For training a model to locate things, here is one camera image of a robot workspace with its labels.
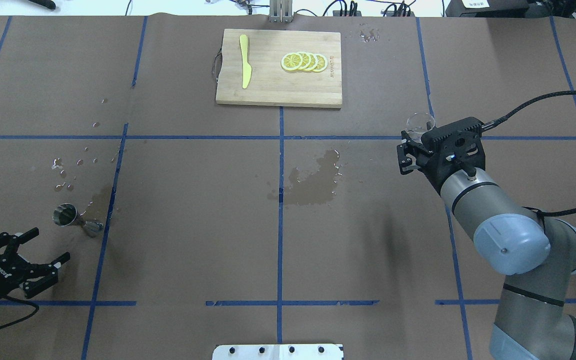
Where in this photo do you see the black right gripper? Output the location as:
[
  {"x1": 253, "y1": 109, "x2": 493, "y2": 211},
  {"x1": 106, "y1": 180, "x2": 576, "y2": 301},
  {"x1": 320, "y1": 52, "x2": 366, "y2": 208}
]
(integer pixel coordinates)
[{"x1": 397, "y1": 136, "x2": 486, "y2": 193}]

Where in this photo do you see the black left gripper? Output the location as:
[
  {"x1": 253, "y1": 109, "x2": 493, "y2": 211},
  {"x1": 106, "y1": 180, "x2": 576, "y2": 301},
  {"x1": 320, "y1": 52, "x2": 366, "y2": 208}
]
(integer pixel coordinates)
[{"x1": 0, "y1": 227, "x2": 71, "y2": 300}]

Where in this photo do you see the clear glass measuring cup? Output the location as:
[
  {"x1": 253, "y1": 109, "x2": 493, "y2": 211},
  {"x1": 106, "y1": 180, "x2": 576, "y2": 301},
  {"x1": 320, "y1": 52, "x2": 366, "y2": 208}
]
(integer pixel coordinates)
[{"x1": 404, "y1": 112, "x2": 436, "y2": 143}]

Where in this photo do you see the steel jigger shaker cup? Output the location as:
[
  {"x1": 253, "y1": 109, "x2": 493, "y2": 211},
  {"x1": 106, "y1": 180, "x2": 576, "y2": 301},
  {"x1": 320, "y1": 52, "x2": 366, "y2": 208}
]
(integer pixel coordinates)
[{"x1": 52, "y1": 203, "x2": 105, "y2": 238}]

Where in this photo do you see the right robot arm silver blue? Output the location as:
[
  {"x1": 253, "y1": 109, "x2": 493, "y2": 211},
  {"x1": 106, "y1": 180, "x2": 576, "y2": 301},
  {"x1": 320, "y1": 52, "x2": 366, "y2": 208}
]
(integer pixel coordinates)
[{"x1": 397, "y1": 131, "x2": 576, "y2": 360}]

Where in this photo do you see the lemon slice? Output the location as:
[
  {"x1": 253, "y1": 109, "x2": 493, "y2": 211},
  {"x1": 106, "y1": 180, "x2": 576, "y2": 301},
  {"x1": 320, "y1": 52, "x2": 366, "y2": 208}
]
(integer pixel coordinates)
[
  {"x1": 280, "y1": 52, "x2": 304, "y2": 72},
  {"x1": 297, "y1": 51, "x2": 314, "y2": 71},
  {"x1": 312, "y1": 54, "x2": 329, "y2": 73},
  {"x1": 304, "y1": 53, "x2": 319, "y2": 72}
]

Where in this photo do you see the bamboo cutting board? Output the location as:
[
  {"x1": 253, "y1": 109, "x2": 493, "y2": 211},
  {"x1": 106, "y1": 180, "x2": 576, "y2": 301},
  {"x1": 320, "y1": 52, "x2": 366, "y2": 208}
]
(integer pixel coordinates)
[{"x1": 215, "y1": 28, "x2": 343, "y2": 109}]

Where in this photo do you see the black box with label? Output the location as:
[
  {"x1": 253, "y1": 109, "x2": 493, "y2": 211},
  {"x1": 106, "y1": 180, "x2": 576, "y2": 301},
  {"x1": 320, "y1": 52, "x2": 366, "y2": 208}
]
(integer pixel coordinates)
[{"x1": 445, "y1": 0, "x2": 534, "y2": 18}]

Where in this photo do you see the yellow plastic knife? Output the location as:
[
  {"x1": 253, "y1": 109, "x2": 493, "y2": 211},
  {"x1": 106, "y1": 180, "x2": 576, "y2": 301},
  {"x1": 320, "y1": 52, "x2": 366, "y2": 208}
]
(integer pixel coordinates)
[{"x1": 238, "y1": 34, "x2": 252, "y2": 89}]

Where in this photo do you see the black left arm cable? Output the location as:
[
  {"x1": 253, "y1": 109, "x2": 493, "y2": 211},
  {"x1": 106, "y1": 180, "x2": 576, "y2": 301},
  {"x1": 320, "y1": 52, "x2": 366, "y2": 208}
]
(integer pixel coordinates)
[{"x1": 0, "y1": 295, "x2": 40, "y2": 338}]

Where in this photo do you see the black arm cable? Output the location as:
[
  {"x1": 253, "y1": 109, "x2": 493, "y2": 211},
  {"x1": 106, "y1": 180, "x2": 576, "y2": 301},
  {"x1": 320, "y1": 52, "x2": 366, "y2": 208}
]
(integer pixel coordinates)
[
  {"x1": 480, "y1": 90, "x2": 576, "y2": 218},
  {"x1": 0, "y1": 295, "x2": 40, "y2": 338}
]

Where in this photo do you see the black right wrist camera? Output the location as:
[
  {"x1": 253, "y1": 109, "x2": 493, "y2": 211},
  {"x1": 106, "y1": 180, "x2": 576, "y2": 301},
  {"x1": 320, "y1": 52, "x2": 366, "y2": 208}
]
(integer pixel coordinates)
[{"x1": 422, "y1": 117, "x2": 483, "y2": 154}]

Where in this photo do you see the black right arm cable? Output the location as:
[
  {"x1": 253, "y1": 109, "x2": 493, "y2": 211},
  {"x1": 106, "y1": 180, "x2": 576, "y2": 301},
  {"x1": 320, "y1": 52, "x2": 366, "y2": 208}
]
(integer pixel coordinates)
[{"x1": 480, "y1": 90, "x2": 576, "y2": 218}]

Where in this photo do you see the aluminium frame post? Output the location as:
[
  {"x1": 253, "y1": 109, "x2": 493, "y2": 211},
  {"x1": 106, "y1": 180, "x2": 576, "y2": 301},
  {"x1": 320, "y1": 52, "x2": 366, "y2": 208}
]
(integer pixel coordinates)
[{"x1": 269, "y1": 0, "x2": 294, "y2": 23}]

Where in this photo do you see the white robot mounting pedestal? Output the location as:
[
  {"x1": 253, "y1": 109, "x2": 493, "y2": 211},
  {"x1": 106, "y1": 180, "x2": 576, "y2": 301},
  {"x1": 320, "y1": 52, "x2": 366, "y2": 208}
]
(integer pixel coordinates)
[{"x1": 211, "y1": 343, "x2": 345, "y2": 360}]

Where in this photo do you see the black handle tool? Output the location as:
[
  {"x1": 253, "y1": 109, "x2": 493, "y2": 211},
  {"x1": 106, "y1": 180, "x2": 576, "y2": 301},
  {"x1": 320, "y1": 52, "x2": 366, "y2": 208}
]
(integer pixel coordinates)
[{"x1": 29, "y1": 0, "x2": 57, "y2": 11}]

